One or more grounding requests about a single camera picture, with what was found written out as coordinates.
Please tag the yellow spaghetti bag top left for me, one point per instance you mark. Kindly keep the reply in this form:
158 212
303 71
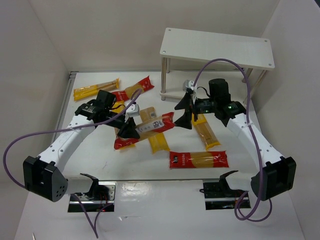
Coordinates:
92 90

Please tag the red spaghetti bag with label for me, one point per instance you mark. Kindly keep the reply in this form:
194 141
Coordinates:
147 129

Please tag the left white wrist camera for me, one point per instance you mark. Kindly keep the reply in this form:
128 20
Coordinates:
133 110

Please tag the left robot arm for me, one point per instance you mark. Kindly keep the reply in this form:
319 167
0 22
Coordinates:
43 174

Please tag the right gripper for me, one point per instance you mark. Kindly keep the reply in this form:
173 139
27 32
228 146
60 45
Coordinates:
194 107

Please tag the yellow spaghetti bag centre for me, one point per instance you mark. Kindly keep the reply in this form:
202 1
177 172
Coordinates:
157 142

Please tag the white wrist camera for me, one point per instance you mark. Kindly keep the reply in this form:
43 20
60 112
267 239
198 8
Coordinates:
189 87
133 110

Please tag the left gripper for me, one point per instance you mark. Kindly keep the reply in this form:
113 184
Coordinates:
122 124

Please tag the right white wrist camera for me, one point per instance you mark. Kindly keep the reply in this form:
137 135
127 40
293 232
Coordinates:
189 87

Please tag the white two-tier shelf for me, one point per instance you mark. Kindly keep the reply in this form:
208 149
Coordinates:
250 53

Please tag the red spaghetti bag top centre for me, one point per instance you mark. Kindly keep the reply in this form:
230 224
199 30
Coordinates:
126 94

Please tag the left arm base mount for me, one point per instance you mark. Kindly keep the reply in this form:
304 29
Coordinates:
103 200

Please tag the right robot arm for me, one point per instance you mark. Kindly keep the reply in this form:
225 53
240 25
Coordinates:
276 173

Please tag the aluminium table edge rail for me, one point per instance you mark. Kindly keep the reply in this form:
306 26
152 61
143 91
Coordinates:
65 99

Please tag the red spaghetti bag front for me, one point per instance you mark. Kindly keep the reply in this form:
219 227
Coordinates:
205 159

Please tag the yellow spaghetti bag right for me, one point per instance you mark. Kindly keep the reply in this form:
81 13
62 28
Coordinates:
205 132

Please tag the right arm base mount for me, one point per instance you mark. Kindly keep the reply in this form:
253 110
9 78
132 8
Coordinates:
216 199

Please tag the yellow spaghetti bag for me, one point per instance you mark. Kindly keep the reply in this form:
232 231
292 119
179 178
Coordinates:
205 132
92 90
157 142
117 108

